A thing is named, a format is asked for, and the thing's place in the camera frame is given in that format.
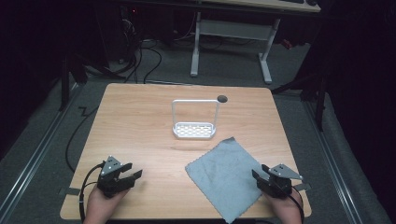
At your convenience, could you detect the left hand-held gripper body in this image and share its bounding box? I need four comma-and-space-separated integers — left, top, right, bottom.
96, 155, 135, 199

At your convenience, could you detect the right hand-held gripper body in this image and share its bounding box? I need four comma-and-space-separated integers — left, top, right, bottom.
256, 163, 304, 200

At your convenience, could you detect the gray cloth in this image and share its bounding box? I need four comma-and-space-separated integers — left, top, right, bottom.
184, 136, 273, 224

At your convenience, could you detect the person's right hand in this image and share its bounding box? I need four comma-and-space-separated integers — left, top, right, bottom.
263, 189, 304, 224

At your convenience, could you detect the gray tape strip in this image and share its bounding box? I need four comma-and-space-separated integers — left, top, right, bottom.
58, 187, 81, 197
293, 182, 312, 192

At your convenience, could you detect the black metal stand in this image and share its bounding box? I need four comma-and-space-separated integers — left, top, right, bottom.
58, 50, 89, 112
270, 70, 329, 133

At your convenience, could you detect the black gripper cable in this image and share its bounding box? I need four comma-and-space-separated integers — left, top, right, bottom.
78, 161, 106, 224
288, 186, 305, 224

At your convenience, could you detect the black floor cable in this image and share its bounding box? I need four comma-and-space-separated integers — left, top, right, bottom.
64, 105, 100, 174

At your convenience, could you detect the metal floor rail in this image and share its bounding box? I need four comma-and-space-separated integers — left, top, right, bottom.
0, 83, 84, 220
303, 100, 366, 224

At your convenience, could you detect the white rack with handle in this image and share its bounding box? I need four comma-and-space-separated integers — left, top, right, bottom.
171, 98, 221, 140

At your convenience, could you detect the bundle of black cables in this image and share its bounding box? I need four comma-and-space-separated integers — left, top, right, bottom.
81, 6, 163, 85

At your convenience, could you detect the white frame desk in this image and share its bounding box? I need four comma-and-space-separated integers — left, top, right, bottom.
189, 0, 322, 85

